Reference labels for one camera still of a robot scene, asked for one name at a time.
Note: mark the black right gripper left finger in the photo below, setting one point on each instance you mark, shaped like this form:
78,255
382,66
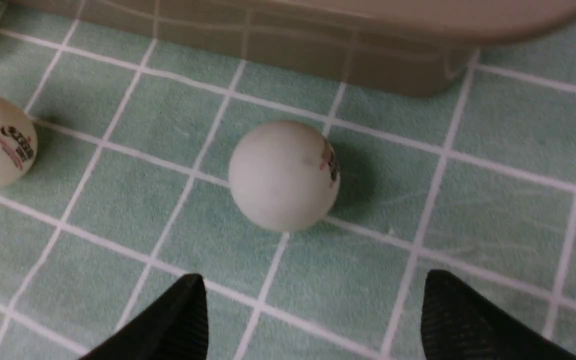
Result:
174,327

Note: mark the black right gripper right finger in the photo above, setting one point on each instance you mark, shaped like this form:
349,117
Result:
458,323

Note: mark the green checked tablecloth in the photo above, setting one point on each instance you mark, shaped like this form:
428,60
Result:
130,191

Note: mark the olive plastic storage bin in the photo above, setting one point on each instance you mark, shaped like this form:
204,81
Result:
415,48

